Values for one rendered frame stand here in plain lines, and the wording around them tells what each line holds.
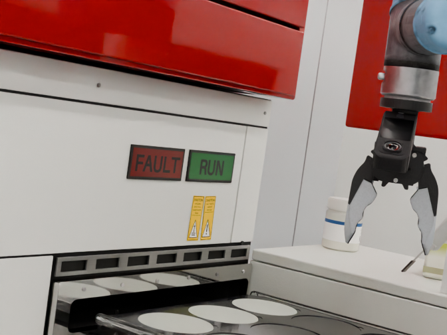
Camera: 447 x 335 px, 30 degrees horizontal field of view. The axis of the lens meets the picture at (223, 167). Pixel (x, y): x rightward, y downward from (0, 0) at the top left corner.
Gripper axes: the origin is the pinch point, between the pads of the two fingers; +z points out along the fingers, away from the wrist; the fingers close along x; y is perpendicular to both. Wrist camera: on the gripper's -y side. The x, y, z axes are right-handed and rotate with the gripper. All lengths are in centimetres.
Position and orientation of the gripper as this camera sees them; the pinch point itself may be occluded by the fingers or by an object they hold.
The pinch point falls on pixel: (386, 244)
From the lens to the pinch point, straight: 117.2
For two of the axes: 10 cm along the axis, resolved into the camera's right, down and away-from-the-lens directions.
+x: -9.7, -1.3, 2.0
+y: 2.1, -0.5, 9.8
